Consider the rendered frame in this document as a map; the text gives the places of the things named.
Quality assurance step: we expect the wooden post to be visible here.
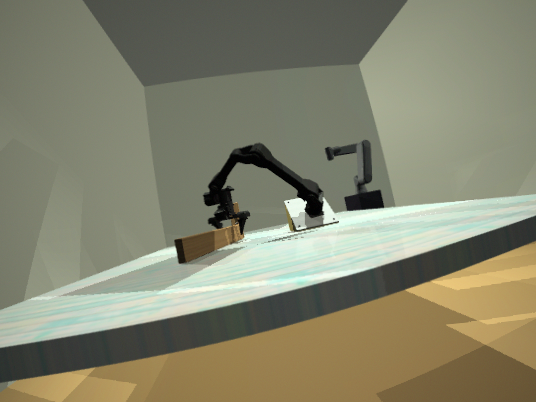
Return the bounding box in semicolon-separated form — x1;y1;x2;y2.
231;202;240;226

